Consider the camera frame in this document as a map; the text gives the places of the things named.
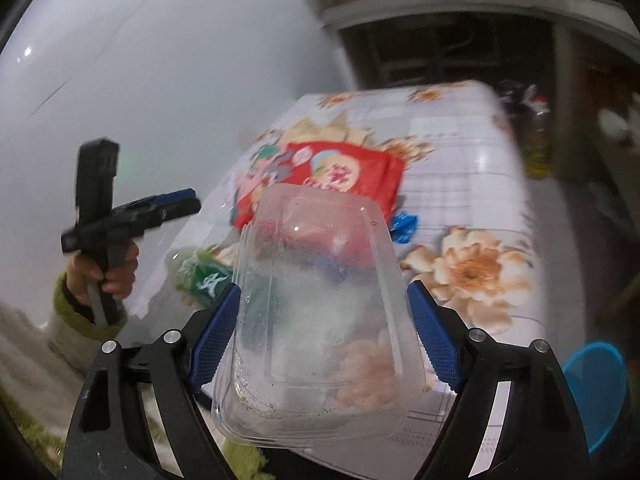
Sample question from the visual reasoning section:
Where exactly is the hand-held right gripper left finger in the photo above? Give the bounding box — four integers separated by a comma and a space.
59, 282, 243, 480

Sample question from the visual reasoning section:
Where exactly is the floral tablecloth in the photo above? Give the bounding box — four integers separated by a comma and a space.
165, 80, 546, 466

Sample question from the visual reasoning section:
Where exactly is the red snack packet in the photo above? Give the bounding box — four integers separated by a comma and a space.
231, 141, 405, 231

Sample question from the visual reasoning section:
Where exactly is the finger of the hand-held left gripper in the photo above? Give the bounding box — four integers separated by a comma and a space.
142, 188, 197, 210
145, 198, 202, 226

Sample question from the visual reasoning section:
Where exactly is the concrete kitchen counter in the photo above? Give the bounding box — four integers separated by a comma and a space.
320, 0, 640, 56

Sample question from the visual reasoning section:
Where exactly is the green snack packet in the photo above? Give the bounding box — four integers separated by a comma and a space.
167, 250, 236, 311

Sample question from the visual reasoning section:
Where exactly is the person's left hand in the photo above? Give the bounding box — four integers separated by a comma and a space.
66, 239, 141, 312

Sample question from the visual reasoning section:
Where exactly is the person's left forearm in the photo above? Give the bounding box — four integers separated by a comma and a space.
0, 272, 130, 401

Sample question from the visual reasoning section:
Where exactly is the clear plastic food container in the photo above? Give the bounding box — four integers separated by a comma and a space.
211, 183, 433, 448

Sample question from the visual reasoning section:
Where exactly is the blue crumpled wrapper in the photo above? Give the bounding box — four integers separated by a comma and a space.
389, 212, 419, 245

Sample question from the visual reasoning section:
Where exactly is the blue plastic bin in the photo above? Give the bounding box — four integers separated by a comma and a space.
561, 342, 629, 456

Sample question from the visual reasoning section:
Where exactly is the cooking oil bottle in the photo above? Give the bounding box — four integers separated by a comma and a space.
520, 95, 554, 181

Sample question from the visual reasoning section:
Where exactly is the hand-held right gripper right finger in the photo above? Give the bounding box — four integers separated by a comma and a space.
406, 280, 593, 480

